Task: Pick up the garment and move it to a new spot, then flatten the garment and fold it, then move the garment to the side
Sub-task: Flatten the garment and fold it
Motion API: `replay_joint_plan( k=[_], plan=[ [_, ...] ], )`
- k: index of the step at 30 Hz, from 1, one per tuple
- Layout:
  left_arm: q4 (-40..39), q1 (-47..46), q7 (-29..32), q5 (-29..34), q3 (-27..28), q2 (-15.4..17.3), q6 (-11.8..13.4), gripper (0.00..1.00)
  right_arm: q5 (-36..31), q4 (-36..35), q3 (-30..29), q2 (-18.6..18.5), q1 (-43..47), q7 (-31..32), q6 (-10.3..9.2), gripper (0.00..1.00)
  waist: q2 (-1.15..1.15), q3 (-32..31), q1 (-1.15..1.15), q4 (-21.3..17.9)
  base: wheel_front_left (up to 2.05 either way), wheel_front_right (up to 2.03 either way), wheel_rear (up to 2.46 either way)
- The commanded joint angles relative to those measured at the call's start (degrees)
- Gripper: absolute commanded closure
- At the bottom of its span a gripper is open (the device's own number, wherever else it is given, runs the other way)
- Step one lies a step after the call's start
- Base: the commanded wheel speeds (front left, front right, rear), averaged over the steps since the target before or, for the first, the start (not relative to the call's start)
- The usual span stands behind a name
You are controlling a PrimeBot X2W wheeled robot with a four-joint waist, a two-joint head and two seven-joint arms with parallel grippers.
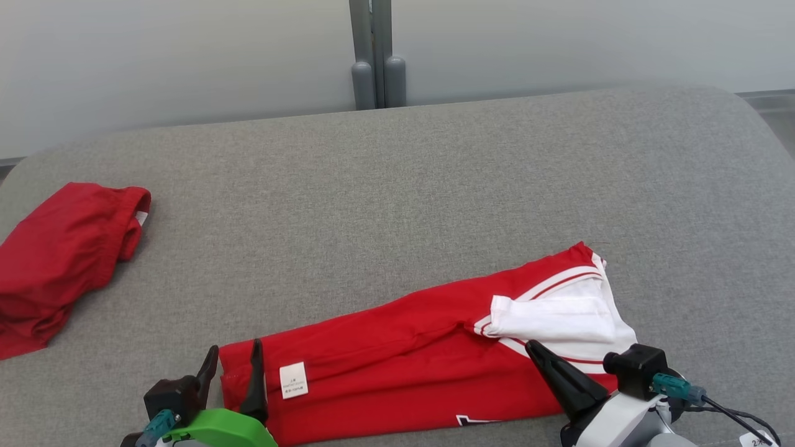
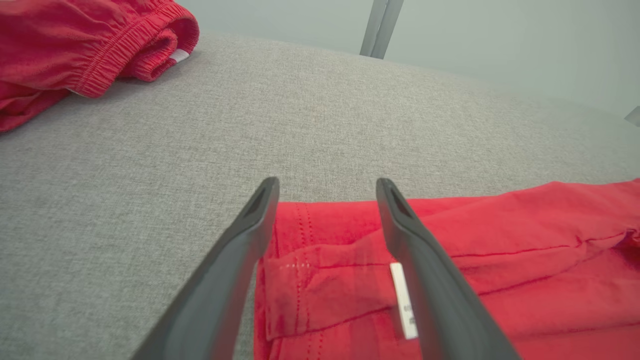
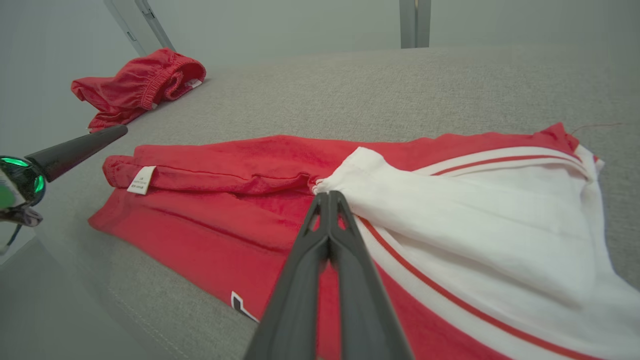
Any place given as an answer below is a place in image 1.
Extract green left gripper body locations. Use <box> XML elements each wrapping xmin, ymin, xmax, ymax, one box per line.
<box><xmin>168</xmin><ymin>408</ymin><xmax>278</xmax><ymax>447</ymax></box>

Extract black left cable, teal plug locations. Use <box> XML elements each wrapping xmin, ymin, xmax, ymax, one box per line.
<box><xmin>135</xmin><ymin>410</ymin><xmax>181</xmax><ymax>447</ymax></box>

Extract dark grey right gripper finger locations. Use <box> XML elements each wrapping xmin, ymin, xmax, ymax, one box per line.
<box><xmin>525</xmin><ymin>340</ymin><xmax>609</xmax><ymax>426</ymax></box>

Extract grey partition post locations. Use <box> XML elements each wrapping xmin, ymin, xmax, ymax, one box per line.
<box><xmin>348</xmin><ymin>0</ymin><xmax>407</xmax><ymax>110</ymax></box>

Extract red shorts with white stripe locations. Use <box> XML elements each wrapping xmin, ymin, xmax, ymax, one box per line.
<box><xmin>0</xmin><ymin>182</ymin><xmax>152</xmax><ymax>361</ymax></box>

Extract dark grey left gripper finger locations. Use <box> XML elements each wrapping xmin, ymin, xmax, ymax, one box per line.
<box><xmin>239</xmin><ymin>338</ymin><xmax>269</xmax><ymax>426</ymax></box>
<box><xmin>196</xmin><ymin>345</ymin><xmax>220</xmax><ymax>410</ymax></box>

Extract red jersey with white sleeves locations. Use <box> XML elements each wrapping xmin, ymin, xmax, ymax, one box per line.
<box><xmin>219</xmin><ymin>241</ymin><xmax>639</xmax><ymax>446</ymax></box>

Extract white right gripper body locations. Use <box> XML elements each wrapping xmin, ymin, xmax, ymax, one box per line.
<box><xmin>562</xmin><ymin>394</ymin><xmax>678</xmax><ymax>447</ymax></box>

